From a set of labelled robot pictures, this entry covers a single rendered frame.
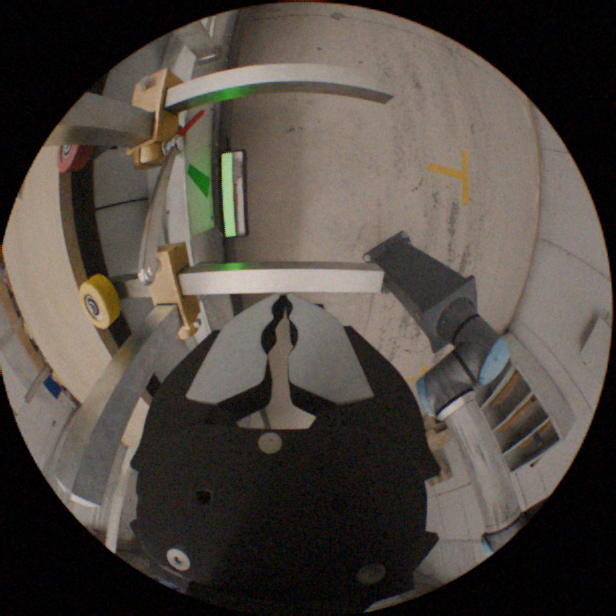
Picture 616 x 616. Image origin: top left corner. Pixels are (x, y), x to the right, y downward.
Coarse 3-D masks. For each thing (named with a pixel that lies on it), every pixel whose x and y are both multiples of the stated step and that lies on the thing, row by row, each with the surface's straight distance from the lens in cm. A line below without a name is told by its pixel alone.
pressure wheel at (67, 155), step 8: (64, 152) 39; (72, 152) 35; (80, 152) 35; (88, 152) 36; (64, 160) 38; (72, 160) 35; (80, 160) 36; (64, 168) 37; (72, 168) 37; (80, 168) 38
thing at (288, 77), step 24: (240, 72) 27; (264, 72) 26; (288, 72) 26; (312, 72) 26; (336, 72) 26; (360, 72) 27; (168, 96) 30; (192, 96) 28; (216, 96) 28; (240, 96) 28; (360, 96) 28; (384, 96) 27
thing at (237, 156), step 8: (240, 152) 39; (240, 160) 39; (240, 168) 38; (240, 176) 38; (240, 184) 38; (240, 192) 38; (240, 200) 38; (240, 208) 38; (240, 216) 38; (240, 224) 38; (240, 232) 38
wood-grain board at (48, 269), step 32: (32, 192) 55; (64, 192) 40; (32, 224) 55; (64, 224) 39; (32, 256) 60; (64, 256) 40; (32, 288) 70; (64, 288) 44; (32, 320) 92; (64, 320) 53; (64, 352) 72; (96, 352) 48
